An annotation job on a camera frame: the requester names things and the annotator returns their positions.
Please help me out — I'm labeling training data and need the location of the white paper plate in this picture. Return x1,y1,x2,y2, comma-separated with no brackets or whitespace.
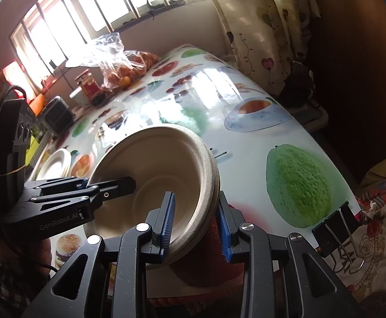
36,149,72,181

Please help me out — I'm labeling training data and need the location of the beige paper bowl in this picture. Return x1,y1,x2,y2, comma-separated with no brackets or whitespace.
84,124,217,262
145,146,220,271

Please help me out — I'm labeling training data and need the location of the left hand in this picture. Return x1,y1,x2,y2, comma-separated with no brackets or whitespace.
0,239,52,276

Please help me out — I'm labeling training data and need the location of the black binder clip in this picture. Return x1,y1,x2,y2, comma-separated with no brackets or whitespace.
312,201,365,274

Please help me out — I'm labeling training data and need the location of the grey portable heater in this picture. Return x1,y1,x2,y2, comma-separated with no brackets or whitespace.
41,95,74,136

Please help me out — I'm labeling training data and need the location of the orange box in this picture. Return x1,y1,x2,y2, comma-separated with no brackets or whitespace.
29,93,46,116

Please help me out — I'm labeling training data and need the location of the white paper cup container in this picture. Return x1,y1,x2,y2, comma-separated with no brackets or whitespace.
69,87,90,107

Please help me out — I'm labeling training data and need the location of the fruit print tablecloth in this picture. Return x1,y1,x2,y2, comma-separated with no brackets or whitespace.
27,43,363,300

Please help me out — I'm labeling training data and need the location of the red label sauce jar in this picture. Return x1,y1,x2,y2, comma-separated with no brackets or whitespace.
75,70,105,106

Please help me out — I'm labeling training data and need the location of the floral fabric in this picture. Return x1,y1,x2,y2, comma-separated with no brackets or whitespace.
325,159,386,302

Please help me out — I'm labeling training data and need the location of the red gift bag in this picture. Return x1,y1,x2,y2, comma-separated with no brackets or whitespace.
2,61,36,102

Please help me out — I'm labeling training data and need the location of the plastic bag of oranges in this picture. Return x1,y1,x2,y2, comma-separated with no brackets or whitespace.
66,32,159,90

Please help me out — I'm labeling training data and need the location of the cream patterned curtain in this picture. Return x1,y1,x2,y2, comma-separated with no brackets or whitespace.
212,0,319,95

